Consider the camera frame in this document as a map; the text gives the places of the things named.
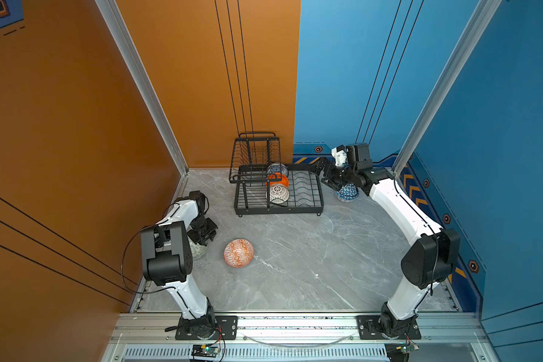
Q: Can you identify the left green circuit board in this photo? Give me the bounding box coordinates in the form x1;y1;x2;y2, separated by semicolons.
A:
190;345;222;361

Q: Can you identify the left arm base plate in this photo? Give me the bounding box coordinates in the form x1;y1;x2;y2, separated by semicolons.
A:
175;315;238;342

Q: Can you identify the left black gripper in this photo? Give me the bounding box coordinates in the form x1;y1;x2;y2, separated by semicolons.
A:
187;218;217;246

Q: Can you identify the dark blue patterned bowl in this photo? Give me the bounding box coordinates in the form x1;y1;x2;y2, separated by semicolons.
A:
336;183;359;202

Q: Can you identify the right green circuit board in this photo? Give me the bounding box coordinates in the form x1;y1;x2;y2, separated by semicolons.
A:
396;342;420;354

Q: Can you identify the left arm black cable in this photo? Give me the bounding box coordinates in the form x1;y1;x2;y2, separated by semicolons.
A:
119;225;177;296

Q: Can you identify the white brown striped bowl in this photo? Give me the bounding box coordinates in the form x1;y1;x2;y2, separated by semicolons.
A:
266;184;290;205

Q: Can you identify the green circuit board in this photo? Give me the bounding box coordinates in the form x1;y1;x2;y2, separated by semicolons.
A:
396;342;420;354
190;345;222;361

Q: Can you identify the plain orange bowl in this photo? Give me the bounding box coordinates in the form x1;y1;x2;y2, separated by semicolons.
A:
266;173;290;188

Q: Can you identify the green patterned bowl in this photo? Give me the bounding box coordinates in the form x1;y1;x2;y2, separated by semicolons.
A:
189;242;208;260

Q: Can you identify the blue floral bowl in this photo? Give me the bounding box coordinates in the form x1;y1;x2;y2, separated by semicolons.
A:
266;162;289;177

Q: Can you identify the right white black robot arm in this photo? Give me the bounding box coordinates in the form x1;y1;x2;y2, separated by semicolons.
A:
308;158;460;339

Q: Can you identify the red orange patterned bowl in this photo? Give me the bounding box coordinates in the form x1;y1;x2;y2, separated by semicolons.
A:
223;239;255;268

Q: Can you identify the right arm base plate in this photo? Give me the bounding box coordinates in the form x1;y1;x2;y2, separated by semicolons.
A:
356;315;422;340

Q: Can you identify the aluminium front rail frame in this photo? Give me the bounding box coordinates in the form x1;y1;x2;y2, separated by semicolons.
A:
102;312;499;361

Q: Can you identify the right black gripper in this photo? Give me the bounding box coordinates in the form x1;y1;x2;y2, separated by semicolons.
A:
305;157;357;190

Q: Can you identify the black wire dish rack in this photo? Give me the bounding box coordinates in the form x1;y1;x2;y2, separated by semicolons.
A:
229;131;324;217

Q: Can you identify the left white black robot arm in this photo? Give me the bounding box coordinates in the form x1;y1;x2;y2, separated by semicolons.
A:
140;191;217;339

